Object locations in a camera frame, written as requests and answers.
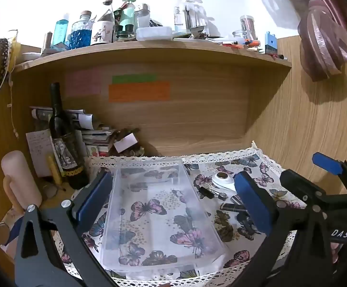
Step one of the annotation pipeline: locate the clear printed bottle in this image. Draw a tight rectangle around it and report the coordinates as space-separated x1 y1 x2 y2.
173 0 189 33

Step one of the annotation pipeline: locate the dark ink bottle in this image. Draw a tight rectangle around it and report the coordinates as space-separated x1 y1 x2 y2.
114 24 137 42

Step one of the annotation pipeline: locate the clear plastic storage box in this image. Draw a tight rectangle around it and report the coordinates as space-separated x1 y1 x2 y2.
100 157 231 274

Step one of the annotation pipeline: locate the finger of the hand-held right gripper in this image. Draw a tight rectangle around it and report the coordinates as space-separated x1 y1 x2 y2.
312 152 347 176
280 169 327 204

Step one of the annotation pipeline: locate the short black lipstick tube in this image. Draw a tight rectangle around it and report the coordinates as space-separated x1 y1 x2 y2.
199 186 215 199

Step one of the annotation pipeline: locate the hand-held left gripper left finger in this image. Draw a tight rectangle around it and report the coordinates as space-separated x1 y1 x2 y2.
14 170 123 287

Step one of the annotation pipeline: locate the clear silver-capped jar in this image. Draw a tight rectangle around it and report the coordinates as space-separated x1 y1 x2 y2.
134 4 151 30

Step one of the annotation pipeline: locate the clear jar with pink contents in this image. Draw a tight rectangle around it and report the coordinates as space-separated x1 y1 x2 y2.
240 15 256 39

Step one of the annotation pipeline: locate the dark wine bottle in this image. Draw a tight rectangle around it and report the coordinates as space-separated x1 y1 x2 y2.
48 82 89 189

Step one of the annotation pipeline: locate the stack of books and magazines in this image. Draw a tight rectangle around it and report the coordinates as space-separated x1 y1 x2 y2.
30 106 118 157

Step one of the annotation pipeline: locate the round silver disc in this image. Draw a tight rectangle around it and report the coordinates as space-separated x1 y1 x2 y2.
0 221 10 245

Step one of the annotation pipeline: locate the pink sticky note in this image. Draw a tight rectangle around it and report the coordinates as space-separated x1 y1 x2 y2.
65 69 102 96

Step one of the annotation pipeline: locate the white rectangular box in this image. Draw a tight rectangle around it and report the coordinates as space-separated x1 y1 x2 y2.
136 26 173 41

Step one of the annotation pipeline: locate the wooden shelf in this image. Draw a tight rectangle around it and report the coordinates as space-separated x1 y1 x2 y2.
12 39 292 156

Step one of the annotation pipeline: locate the pile of pens and clutter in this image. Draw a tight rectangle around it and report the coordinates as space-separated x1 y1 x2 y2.
173 32 288 61

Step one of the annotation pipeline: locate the tall blue liquid bottle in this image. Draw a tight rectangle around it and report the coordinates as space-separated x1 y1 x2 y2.
54 13 70 49

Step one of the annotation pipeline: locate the clear corked illustrated bottle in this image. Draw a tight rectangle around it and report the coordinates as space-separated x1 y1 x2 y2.
91 0 115 46

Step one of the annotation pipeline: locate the green sticky note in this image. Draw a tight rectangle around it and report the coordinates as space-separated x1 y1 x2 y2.
112 74 157 84

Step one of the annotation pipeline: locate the blue box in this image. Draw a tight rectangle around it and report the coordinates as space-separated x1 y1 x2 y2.
264 31 278 55

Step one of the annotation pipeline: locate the white handheld massager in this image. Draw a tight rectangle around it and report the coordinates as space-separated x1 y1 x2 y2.
212 172 237 195

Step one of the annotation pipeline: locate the pink curtain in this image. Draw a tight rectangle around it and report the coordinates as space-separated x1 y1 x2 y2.
249 0 347 82

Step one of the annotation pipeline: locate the round blue bead bottle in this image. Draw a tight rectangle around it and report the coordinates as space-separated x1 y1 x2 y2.
71 10 94 49

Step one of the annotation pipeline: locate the pile of small trinkets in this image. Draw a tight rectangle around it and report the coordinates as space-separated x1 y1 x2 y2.
110 128 146 158

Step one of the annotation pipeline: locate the butterfly print lace tablecloth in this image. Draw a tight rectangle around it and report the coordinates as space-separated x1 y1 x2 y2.
55 140 308 287

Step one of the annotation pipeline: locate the long black tube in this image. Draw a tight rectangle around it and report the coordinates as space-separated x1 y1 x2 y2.
220 203 247 213

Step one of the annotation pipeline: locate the handwritten note paper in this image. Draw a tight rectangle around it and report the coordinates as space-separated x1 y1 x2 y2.
26 129 55 177

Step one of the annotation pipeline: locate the small brown bottle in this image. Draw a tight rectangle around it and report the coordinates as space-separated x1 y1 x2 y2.
43 31 53 52

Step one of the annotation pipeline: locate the yellow tube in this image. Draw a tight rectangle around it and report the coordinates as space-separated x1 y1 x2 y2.
47 155 63 185

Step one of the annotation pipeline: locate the mint green spray bottle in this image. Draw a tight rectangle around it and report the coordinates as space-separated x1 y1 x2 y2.
118 0 137 33

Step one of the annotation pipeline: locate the cream cylinder roller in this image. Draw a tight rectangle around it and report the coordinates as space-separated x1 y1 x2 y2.
1 150 43 208

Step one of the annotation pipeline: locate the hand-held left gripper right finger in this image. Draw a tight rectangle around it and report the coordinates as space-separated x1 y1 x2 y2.
234 171 333 287

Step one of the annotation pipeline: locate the white paper card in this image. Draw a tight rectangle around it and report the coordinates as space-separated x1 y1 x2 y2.
114 134 138 153

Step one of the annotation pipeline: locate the black lace ribbon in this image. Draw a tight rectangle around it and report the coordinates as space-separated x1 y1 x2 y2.
0 38 10 94

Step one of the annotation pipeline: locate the orange sticky note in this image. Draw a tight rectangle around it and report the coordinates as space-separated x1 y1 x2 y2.
108 81 171 102

